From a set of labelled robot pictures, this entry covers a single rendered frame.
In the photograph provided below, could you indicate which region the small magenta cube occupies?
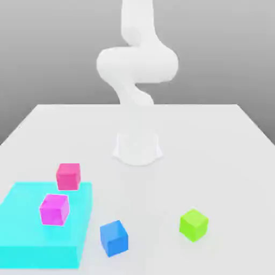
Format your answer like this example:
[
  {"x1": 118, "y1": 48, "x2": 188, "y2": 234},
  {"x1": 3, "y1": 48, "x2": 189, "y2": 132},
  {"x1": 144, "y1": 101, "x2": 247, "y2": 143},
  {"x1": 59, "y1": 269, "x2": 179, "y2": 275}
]
[{"x1": 39, "y1": 193, "x2": 71, "y2": 227}]

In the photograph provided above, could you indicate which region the small blue cube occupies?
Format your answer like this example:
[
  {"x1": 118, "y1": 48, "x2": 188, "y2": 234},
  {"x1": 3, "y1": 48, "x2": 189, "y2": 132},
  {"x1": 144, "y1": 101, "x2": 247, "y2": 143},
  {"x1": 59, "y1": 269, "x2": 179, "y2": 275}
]
[{"x1": 99, "y1": 220, "x2": 129, "y2": 258}]

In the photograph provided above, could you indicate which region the small green cube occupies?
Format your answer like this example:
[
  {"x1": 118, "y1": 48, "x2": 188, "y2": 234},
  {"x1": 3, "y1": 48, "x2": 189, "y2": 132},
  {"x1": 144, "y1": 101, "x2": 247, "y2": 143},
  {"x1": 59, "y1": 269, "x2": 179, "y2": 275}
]
[{"x1": 179, "y1": 208, "x2": 209, "y2": 243}]

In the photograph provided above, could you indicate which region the small pink cube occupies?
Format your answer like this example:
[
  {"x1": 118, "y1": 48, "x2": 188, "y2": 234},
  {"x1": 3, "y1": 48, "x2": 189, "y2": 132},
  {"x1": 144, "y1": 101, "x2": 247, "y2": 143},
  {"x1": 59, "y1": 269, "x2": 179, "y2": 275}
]
[{"x1": 56, "y1": 163, "x2": 82, "y2": 191}]

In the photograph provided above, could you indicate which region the large cyan box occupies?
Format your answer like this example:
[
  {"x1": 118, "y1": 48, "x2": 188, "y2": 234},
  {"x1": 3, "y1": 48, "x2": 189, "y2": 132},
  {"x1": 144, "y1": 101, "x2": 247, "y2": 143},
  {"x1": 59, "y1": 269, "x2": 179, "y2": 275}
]
[{"x1": 0, "y1": 182, "x2": 93, "y2": 270}]

